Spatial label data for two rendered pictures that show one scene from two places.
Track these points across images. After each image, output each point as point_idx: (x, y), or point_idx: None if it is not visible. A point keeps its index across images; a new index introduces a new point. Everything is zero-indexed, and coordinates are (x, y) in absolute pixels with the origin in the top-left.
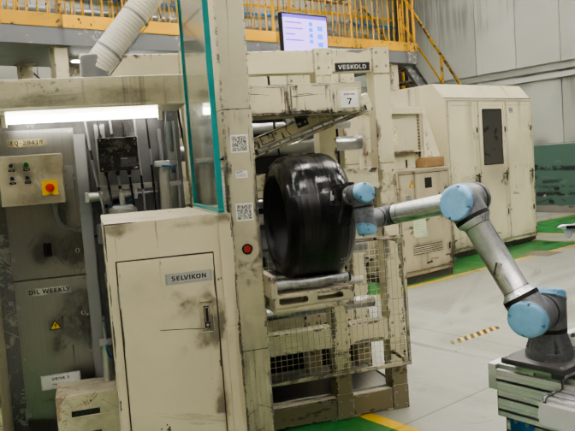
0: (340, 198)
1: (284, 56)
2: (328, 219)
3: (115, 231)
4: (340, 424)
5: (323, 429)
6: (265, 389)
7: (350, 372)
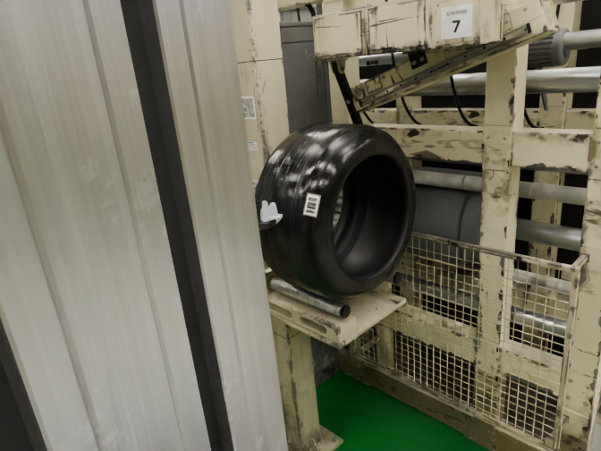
0: None
1: None
2: (275, 235)
3: None
4: (463, 446)
5: (437, 438)
6: (286, 374)
7: (460, 405)
